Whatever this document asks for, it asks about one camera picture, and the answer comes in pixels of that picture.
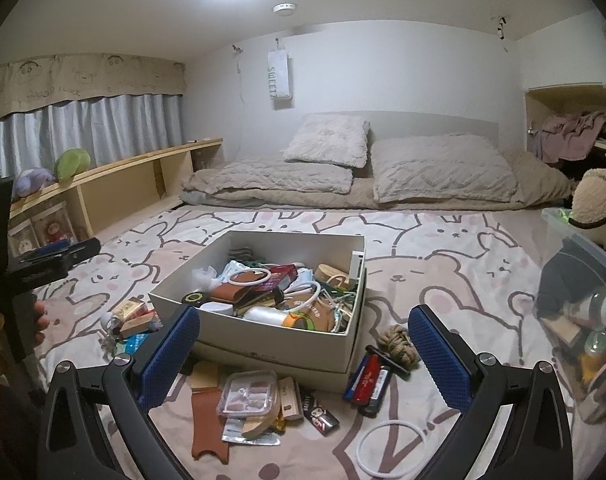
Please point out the fluffy beige pillow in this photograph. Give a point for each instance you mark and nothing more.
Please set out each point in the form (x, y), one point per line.
(328, 140)

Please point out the person's left hand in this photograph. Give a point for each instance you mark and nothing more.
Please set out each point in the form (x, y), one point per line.
(41, 317)

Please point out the thick wooden disc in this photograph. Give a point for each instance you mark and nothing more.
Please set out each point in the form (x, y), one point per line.
(255, 427)

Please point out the pink clothes pile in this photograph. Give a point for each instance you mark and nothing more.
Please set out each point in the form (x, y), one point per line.
(568, 135)

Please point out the purple plush toy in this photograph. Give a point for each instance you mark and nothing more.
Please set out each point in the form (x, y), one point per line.
(33, 182)

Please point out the grey curtain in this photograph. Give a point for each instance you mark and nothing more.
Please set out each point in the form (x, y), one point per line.
(108, 130)

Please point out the yellow box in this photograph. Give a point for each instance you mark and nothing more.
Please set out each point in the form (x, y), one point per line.
(130, 309)

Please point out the folded beige quilt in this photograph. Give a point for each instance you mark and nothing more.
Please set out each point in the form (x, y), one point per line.
(273, 175)

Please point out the dark cloth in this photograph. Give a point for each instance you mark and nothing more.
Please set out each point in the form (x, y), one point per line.
(568, 280)

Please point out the clear plastic box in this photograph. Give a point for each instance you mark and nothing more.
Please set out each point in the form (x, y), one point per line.
(248, 392)

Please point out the small black snack packet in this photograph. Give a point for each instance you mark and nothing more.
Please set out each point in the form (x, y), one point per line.
(320, 417)

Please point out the white plastic bracket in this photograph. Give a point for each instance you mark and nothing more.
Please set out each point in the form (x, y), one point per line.
(357, 265)

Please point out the white plastic bag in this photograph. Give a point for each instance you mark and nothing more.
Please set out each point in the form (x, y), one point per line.
(203, 276)

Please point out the square wooden board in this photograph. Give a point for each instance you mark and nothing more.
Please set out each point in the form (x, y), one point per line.
(204, 375)

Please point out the beige printed valance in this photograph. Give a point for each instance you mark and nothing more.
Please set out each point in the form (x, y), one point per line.
(83, 80)

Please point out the clear tape roll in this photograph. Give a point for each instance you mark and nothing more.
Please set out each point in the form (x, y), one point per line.
(268, 317)

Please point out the white cardboard shoe box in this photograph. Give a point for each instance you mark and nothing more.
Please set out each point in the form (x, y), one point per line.
(263, 342)

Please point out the quilted beige pillow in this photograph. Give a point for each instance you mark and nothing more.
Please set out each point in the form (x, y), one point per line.
(443, 170)

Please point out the black round tin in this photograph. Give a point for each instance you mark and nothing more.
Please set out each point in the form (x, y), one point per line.
(193, 298)

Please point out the white paper bag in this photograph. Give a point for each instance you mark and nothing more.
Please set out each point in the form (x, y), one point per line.
(279, 75)

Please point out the doll display box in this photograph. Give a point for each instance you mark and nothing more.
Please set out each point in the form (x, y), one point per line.
(55, 227)

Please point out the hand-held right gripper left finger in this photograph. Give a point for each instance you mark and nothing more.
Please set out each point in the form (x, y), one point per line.
(175, 347)

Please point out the bear rabbit printed blanket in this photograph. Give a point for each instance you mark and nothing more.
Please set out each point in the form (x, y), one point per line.
(458, 285)

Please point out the wooden shelf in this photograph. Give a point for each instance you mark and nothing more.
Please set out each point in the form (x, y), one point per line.
(128, 185)

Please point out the brown leather case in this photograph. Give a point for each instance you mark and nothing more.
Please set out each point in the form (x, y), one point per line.
(228, 294)

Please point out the smoke detector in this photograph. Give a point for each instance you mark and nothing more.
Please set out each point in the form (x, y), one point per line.
(284, 9)

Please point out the green plush toy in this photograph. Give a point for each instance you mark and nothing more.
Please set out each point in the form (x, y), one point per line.
(73, 165)

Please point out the round brown leather patch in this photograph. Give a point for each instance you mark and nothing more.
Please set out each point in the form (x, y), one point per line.
(308, 310)

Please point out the beige plush bear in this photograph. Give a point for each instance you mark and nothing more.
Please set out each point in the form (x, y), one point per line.
(595, 200)

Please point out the flat brown leather sleeve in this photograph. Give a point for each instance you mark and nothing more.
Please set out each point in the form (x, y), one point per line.
(210, 425)

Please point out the blue face mask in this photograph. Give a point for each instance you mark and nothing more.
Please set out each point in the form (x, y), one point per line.
(233, 270)

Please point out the silver foil packet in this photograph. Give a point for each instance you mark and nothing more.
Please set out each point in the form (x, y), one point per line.
(233, 437)

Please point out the dark red cardboard box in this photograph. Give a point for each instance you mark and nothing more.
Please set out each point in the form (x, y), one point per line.
(282, 276)

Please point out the beige duvet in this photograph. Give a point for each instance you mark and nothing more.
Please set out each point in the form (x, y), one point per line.
(538, 180)

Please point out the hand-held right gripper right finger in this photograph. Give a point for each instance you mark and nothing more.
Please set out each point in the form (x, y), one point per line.
(435, 357)

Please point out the red lighter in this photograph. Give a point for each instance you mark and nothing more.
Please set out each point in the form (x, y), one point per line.
(370, 372)

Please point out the blue packet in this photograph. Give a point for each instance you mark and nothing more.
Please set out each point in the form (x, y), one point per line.
(135, 345)

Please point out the wooden stamp block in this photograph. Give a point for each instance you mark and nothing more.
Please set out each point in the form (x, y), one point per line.
(290, 399)

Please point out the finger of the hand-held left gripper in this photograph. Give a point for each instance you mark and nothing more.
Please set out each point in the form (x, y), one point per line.
(58, 250)
(40, 275)

